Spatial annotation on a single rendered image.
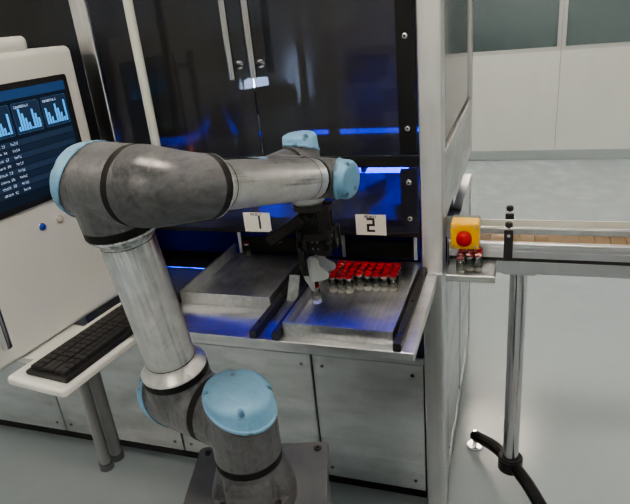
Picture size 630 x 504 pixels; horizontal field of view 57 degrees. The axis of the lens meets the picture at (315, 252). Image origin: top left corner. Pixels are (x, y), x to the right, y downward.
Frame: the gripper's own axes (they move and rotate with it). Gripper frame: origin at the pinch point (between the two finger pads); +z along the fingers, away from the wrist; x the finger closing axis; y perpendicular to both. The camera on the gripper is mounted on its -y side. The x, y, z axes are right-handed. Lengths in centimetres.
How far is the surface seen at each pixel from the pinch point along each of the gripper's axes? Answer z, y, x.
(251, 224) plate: -3.1, -30.2, 29.4
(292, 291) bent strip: 8.3, -10.9, 10.7
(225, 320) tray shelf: 9.9, -23.8, -3.3
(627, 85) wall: 44, 113, 496
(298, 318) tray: 10.4, -5.6, 0.9
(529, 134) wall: 83, 30, 491
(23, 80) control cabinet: -52, -73, 4
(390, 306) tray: 11.4, 15.0, 11.1
